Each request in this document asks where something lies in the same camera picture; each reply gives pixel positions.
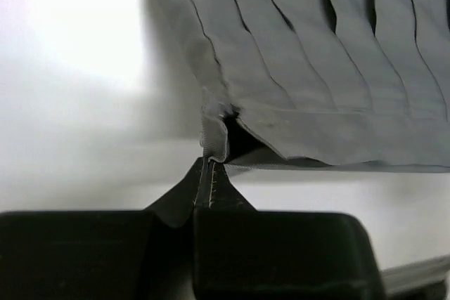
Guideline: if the grey pleated skirt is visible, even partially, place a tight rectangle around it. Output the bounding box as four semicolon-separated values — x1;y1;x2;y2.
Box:
156;0;449;169

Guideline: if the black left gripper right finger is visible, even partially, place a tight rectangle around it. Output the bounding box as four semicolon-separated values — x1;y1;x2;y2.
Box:
192;161;385;299

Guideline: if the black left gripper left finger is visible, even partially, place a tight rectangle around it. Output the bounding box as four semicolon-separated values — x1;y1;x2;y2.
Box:
1;159;204;299

